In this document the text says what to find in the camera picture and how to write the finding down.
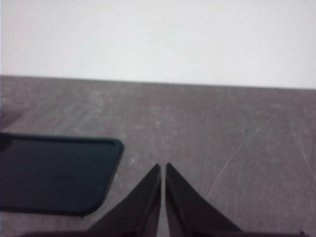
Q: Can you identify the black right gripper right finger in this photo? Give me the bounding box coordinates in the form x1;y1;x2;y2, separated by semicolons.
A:
164;162;247;237

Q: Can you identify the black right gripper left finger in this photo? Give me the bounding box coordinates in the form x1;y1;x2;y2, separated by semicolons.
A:
81;163;162;237

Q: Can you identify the black rectangular tray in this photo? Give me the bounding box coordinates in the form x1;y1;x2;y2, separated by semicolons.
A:
0;132;125;218

